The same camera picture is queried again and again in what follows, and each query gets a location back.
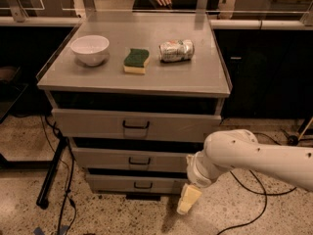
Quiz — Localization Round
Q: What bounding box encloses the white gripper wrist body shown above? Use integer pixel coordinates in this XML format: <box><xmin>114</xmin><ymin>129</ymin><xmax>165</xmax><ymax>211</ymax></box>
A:
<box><xmin>186</xmin><ymin>151</ymin><xmax>229</xmax><ymax>188</ymax></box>

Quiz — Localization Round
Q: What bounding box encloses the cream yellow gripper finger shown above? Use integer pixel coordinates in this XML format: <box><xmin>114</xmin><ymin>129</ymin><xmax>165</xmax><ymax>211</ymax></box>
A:
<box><xmin>177</xmin><ymin>184</ymin><xmax>202</xmax><ymax>214</ymax></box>

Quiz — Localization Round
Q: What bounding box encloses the grey drawer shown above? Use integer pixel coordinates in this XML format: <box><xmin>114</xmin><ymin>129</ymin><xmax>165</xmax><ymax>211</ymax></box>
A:
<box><xmin>86</xmin><ymin>174</ymin><xmax>187</xmax><ymax>195</ymax></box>
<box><xmin>52</xmin><ymin>109</ymin><xmax>221</xmax><ymax>142</ymax></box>
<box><xmin>72</xmin><ymin>148</ymin><xmax>194</xmax><ymax>172</ymax></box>

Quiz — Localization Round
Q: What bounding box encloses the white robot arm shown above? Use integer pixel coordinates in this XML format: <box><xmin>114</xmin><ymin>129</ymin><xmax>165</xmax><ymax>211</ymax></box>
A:
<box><xmin>177</xmin><ymin>129</ymin><xmax>313</xmax><ymax>214</ymax></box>

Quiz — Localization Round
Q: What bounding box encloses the grey bottom drawer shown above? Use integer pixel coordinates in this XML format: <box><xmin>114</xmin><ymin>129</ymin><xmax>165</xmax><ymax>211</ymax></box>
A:
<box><xmin>86</xmin><ymin>174</ymin><xmax>187</xmax><ymax>195</ymax></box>

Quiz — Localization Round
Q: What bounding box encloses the grey top drawer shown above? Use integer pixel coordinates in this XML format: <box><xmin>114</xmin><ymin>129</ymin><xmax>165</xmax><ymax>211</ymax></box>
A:
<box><xmin>52</xmin><ymin>109</ymin><xmax>221</xmax><ymax>142</ymax></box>

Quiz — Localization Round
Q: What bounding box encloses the grey metal drawer cabinet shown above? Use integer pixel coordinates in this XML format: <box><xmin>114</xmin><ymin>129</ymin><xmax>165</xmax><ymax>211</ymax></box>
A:
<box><xmin>36</xmin><ymin>11</ymin><xmax>233</xmax><ymax>202</ymax></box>

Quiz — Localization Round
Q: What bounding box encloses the crushed silver soda can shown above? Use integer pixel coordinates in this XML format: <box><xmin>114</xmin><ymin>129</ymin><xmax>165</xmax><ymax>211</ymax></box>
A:
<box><xmin>159</xmin><ymin>39</ymin><xmax>195</xmax><ymax>63</ymax></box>

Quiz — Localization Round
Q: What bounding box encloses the green and yellow sponge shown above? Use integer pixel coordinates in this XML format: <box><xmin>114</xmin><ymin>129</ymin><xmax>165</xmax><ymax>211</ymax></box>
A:
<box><xmin>123</xmin><ymin>48</ymin><xmax>150</xmax><ymax>74</ymax></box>

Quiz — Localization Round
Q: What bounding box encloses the black stand leg left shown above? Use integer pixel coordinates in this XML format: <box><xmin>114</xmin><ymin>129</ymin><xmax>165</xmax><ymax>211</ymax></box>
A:
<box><xmin>36</xmin><ymin>137</ymin><xmax>67</xmax><ymax>210</ymax></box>

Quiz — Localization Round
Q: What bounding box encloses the white ceramic bowl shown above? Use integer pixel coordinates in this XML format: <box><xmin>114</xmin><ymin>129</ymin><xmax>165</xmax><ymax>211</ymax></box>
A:
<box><xmin>70</xmin><ymin>35</ymin><xmax>110</xmax><ymax>67</ymax></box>

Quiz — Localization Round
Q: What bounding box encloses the black floor cable right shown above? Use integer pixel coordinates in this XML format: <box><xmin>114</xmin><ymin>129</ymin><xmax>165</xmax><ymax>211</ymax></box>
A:
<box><xmin>216</xmin><ymin>131</ymin><xmax>297</xmax><ymax>235</ymax></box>

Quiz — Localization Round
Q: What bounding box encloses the black floor cable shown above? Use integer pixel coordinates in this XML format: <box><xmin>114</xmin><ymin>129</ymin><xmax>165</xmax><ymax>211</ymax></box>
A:
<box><xmin>39</xmin><ymin>115</ymin><xmax>78</xmax><ymax>235</ymax></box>
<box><xmin>216</xmin><ymin>131</ymin><xmax>297</xmax><ymax>235</ymax></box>

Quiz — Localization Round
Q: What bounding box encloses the black floor cable left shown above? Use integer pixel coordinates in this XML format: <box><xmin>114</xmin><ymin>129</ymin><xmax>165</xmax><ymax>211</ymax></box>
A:
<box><xmin>39</xmin><ymin>115</ymin><xmax>78</xmax><ymax>235</ymax></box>

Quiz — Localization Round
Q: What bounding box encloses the white horizontal rail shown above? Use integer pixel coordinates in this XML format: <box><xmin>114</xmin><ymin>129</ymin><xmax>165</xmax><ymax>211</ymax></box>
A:
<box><xmin>0</xmin><ymin>17</ymin><xmax>313</xmax><ymax>30</ymax></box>

